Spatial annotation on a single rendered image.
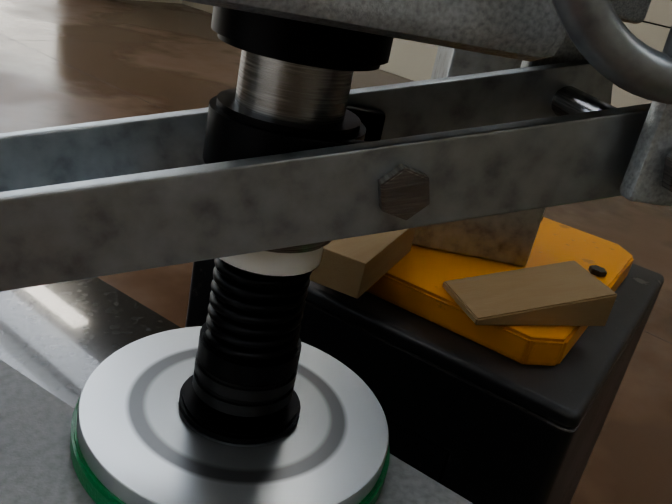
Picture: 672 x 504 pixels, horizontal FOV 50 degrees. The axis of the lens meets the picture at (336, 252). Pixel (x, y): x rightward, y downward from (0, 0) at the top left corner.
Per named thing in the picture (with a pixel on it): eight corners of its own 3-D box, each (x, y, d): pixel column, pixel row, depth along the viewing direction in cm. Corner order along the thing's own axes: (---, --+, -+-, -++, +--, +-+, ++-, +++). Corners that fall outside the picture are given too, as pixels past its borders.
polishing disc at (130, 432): (38, 364, 52) (38, 350, 52) (288, 321, 64) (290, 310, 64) (148, 590, 37) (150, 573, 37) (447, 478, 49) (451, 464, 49)
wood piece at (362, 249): (349, 230, 110) (356, 199, 108) (410, 251, 106) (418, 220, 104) (287, 272, 93) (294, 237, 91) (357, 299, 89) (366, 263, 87)
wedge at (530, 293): (563, 290, 105) (574, 259, 103) (605, 326, 96) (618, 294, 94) (441, 286, 98) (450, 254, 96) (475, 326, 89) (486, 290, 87)
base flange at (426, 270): (394, 181, 150) (400, 159, 148) (631, 271, 128) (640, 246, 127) (243, 235, 110) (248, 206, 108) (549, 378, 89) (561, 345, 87)
